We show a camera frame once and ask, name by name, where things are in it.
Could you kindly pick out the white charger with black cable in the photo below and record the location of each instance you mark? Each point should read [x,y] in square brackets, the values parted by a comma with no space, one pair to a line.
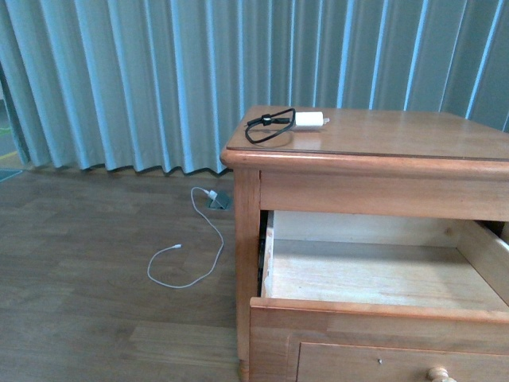
[270,126]

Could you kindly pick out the green floor sign mat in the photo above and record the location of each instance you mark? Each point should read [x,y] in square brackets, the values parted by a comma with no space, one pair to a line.
[6,174]

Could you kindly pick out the wooden top drawer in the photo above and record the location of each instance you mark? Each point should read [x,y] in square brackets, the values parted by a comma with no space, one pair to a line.
[379,298]

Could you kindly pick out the open metal floor socket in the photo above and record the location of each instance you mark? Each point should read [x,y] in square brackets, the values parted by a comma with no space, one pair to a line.
[218,200]

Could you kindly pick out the wooden nightstand cabinet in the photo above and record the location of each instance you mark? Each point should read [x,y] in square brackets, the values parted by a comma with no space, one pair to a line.
[379,163]

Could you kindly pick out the light green pleated curtain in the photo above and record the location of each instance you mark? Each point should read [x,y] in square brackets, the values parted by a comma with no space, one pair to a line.
[164,83]

